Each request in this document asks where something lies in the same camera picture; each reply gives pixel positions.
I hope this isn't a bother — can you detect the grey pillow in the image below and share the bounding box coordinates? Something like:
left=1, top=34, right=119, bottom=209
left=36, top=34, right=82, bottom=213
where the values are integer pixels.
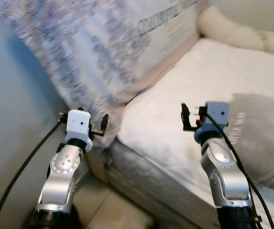
left=227, top=93, right=274, bottom=194

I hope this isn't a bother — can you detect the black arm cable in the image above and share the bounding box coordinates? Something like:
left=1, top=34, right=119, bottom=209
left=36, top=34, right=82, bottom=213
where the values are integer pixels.
left=205, top=114, right=274, bottom=229
left=0, top=119, right=65, bottom=229

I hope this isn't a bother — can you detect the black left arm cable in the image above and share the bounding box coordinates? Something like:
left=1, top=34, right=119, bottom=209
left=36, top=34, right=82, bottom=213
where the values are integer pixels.
left=0, top=119, right=65, bottom=229

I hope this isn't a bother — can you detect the floral print white pillow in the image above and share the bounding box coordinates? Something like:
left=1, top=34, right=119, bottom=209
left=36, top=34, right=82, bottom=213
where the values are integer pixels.
left=1, top=0, right=211, bottom=148

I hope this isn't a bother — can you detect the white mattress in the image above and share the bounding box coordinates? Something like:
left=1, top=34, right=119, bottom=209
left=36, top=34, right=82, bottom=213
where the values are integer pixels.
left=107, top=38, right=274, bottom=229

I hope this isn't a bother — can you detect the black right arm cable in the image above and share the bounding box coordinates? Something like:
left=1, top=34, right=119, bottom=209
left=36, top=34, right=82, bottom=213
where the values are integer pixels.
left=205, top=114, right=274, bottom=229

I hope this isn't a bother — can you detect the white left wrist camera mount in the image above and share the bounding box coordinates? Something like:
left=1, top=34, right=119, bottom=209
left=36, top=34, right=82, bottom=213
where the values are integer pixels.
left=63, top=109, right=92, bottom=146

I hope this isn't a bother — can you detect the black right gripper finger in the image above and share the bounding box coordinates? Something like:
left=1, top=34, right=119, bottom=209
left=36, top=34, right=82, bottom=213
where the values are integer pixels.
left=181, top=103, right=193, bottom=132

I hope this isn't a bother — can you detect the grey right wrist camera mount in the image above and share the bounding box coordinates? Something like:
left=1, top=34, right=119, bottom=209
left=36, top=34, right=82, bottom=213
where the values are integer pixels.
left=204, top=101, right=231, bottom=134

